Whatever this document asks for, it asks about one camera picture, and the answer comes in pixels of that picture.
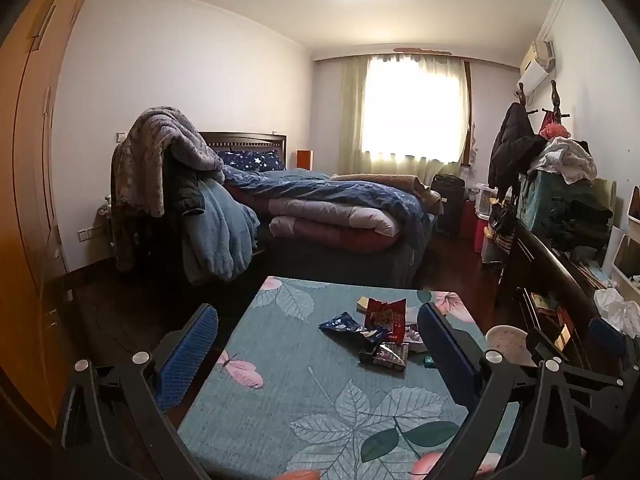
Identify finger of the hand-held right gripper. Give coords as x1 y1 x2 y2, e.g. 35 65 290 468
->
526 327 626 401
588 316 640 386

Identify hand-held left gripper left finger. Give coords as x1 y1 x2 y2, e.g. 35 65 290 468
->
52 304 219 480

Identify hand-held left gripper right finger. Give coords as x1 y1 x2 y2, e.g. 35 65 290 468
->
417 302 586 480

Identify white plastic trash bin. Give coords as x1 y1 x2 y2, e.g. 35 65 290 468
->
484 325 538 368

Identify black snack packet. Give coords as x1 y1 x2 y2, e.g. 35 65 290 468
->
358 341 410 373

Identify red snack packet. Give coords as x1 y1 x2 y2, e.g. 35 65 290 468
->
364 297 407 343

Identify blue snack packet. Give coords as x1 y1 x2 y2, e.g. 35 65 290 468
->
318 311 391 348

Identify red book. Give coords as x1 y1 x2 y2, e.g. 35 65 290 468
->
550 310 576 343

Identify white plastic bag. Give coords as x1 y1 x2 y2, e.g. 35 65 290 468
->
594 287 640 338

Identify crumpled silvery printed wrapper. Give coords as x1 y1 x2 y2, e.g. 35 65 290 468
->
402 324 428 353

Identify green yellow book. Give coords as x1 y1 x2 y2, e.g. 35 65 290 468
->
530 291 558 317

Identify stack of papers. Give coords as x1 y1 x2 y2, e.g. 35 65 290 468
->
572 259 613 291

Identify dark wooden cabinet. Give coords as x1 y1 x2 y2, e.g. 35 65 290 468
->
495 220 640 411

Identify white board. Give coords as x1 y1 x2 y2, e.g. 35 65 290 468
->
601 225 626 273

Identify teal floral tablecloth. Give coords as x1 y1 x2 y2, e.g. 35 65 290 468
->
177 276 521 480

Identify dark striped bag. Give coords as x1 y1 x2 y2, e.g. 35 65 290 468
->
482 200 516 266

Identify dark folded clothes pile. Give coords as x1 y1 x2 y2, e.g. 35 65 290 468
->
547 195 613 251

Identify blue fleece robe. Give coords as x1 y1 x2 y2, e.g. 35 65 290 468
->
181 177 261 283

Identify black suitcase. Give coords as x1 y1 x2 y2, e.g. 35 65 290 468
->
431 173 467 238

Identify teal storage box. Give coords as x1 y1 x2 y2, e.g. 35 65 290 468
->
517 167 601 241

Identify pink red folded quilt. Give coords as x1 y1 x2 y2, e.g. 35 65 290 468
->
269 199 403 253

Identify white crumpled clothes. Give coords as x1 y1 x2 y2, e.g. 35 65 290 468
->
530 137 598 184

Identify clothes heap on chair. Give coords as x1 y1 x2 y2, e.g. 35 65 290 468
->
111 106 226 271

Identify black jacket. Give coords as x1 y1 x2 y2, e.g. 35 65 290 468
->
487 102 546 191

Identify blue star pillow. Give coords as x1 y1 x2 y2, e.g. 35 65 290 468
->
215 149 286 173

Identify red garment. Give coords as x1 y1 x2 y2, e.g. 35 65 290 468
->
539 110 571 141

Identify wooden wardrobe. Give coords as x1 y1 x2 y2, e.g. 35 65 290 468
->
0 0 111 441

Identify dark wooden headboard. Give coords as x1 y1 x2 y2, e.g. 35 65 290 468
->
199 131 288 171

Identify pale window curtain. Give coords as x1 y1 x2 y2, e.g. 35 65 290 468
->
340 54 473 176

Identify wooden coat rack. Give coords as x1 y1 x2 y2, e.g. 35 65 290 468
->
517 80 572 136

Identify white air conditioner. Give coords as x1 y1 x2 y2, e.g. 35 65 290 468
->
516 40 557 96

